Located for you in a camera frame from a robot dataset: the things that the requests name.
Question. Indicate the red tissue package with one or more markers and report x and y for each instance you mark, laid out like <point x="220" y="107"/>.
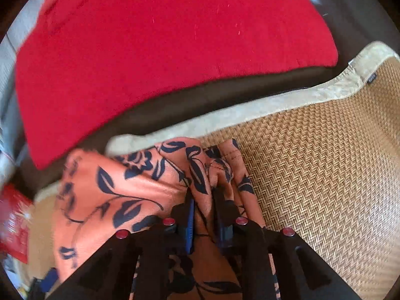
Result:
<point x="15" y="225"/>

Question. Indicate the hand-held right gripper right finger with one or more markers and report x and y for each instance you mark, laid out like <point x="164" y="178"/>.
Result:
<point x="223" y="225"/>

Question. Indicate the orange floral blouse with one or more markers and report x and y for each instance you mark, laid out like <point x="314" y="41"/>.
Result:
<point x="131" y="190"/>

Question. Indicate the red blanket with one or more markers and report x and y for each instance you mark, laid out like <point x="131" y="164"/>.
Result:
<point x="156" y="43"/>

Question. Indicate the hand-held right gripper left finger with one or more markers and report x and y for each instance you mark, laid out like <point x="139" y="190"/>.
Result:
<point x="189" y="225"/>

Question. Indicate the woven rattan sofa mat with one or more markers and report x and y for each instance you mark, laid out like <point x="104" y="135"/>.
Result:
<point x="312" y="178"/>

